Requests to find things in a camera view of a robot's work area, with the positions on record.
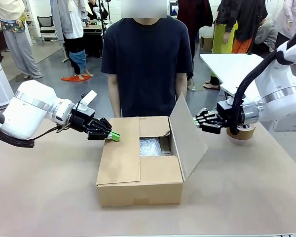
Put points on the figure in white shirt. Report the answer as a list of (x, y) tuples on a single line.
[(74, 29)]

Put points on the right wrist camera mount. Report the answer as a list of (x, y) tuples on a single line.
[(225, 106)]

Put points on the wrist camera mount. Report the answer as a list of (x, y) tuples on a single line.
[(86, 106), (225, 106)]

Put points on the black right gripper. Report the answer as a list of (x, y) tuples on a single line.
[(224, 122)]

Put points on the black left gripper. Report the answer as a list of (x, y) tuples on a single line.
[(82, 123)]

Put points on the seated person in grey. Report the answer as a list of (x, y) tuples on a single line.
[(266, 34)]

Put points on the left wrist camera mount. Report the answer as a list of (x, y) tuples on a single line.
[(86, 106)]

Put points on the person in pale shirt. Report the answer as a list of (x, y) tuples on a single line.
[(292, 17)]

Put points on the person's left forearm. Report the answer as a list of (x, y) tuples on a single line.
[(180, 84)]

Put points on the person's right forearm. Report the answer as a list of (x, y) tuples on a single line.
[(114, 93)]

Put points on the person in black t-shirt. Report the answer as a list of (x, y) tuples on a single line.
[(148, 61)]

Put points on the dark maroon garment figure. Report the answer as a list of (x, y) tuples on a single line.
[(195, 19)]

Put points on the small background cardboard box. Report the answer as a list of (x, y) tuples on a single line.
[(207, 43)]

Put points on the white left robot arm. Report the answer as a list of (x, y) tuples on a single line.
[(32, 111)]

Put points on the bubble wrap bundle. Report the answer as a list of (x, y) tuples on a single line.
[(150, 146)]

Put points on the black office chair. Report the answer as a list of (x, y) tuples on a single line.
[(47, 27)]

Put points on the person in yellow apron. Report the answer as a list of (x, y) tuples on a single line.
[(234, 24)]

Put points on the orange cloth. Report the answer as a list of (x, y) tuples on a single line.
[(74, 78)]

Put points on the figure in beige top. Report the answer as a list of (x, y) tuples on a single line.
[(14, 32)]

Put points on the white tilted table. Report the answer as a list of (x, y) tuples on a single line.
[(229, 66)]

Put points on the background computer monitor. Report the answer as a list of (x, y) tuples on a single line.
[(174, 8)]

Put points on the brown cardboard box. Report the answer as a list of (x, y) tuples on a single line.
[(138, 187)]

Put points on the brown packing tape roll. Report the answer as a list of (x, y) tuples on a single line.
[(246, 137)]

